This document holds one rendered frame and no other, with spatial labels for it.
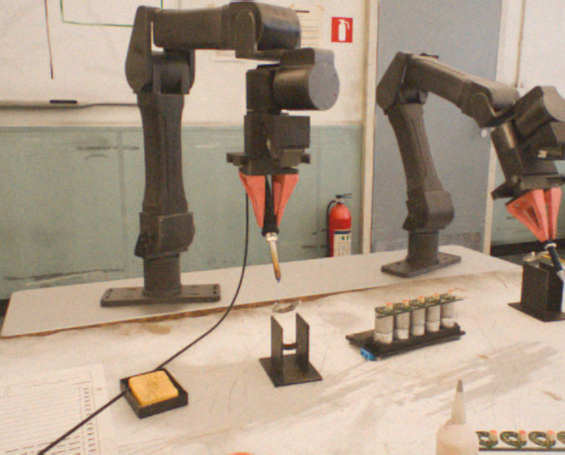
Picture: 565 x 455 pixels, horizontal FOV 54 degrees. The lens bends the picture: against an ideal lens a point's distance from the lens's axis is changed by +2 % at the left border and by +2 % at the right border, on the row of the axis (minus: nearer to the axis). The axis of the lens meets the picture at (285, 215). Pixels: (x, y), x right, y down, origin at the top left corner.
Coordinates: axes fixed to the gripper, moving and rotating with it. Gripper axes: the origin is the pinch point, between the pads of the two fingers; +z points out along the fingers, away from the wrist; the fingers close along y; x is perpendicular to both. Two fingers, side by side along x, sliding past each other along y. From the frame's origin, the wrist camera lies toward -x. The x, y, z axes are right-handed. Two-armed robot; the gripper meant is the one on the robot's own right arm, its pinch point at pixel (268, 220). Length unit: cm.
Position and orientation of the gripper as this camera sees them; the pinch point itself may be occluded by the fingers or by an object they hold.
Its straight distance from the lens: 74.7
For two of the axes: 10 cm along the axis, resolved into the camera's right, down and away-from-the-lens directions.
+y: 9.5, -0.6, 3.0
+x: -3.0, -1.8, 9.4
